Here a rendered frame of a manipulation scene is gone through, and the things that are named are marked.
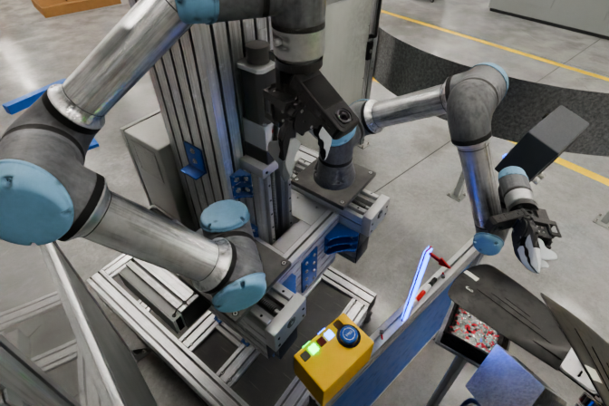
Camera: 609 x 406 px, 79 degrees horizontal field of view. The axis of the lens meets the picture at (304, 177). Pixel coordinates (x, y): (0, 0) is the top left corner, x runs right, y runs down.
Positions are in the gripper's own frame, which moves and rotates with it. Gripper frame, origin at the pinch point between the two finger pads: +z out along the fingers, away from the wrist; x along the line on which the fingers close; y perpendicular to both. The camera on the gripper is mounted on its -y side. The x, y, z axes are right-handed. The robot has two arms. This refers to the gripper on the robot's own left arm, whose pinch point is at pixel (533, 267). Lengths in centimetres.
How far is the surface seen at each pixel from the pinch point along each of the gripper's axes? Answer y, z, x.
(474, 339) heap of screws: 0.3, 1.3, 34.4
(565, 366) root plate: 0.3, 22.6, -0.3
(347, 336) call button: -38.8, 20.4, 14.0
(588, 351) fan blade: -11.4, 31.8, -21.4
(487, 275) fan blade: -10.4, 3.9, 1.8
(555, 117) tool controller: 18, -60, -9
